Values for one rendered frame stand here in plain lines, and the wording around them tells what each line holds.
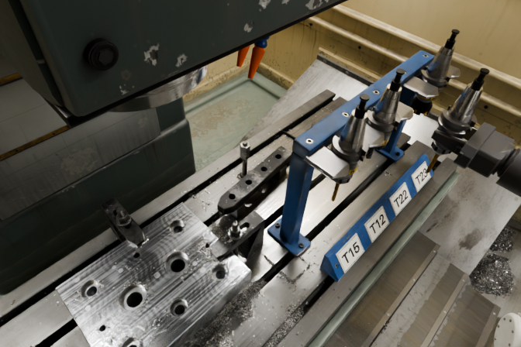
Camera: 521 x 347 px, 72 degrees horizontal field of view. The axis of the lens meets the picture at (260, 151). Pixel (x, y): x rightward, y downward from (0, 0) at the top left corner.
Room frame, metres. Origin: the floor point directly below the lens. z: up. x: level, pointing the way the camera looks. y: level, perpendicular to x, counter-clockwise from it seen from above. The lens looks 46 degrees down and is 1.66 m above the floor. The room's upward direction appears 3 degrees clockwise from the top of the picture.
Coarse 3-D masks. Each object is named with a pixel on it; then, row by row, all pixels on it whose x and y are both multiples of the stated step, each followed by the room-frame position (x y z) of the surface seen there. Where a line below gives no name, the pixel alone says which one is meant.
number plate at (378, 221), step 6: (378, 210) 0.51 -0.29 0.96; (384, 210) 0.52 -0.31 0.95; (372, 216) 0.49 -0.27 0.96; (378, 216) 0.50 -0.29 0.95; (384, 216) 0.51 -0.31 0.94; (366, 222) 0.47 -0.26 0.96; (372, 222) 0.48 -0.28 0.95; (378, 222) 0.49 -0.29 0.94; (384, 222) 0.50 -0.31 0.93; (366, 228) 0.46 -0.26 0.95; (372, 228) 0.47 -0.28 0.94; (378, 228) 0.48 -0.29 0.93; (384, 228) 0.49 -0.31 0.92; (372, 234) 0.46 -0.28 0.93; (378, 234) 0.47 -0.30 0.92; (372, 240) 0.45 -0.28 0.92
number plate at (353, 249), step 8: (352, 240) 0.43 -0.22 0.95; (344, 248) 0.41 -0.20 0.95; (352, 248) 0.41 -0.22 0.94; (360, 248) 0.42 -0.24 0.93; (336, 256) 0.39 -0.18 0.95; (344, 256) 0.39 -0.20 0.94; (352, 256) 0.40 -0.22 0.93; (344, 264) 0.38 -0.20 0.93; (352, 264) 0.39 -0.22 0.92; (344, 272) 0.37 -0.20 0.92
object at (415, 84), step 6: (414, 78) 0.69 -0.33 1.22; (402, 84) 0.67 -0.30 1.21; (408, 84) 0.66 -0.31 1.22; (414, 84) 0.67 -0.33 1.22; (420, 84) 0.67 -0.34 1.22; (426, 84) 0.67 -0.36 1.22; (432, 84) 0.67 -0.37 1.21; (414, 90) 0.65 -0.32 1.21; (420, 90) 0.65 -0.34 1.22; (426, 90) 0.65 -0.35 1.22; (432, 90) 0.65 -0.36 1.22; (426, 96) 0.63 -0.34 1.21; (432, 96) 0.63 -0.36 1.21
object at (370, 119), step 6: (396, 114) 0.55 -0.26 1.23; (372, 120) 0.53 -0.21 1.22; (396, 120) 0.53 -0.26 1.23; (372, 126) 0.52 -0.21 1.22; (378, 126) 0.51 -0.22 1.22; (384, 126) 0.51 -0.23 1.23; (390, 126) 0.51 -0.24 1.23; (396, 126) 0.52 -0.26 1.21; (384, 132) 0.51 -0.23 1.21; (390, 132) 0.51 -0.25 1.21
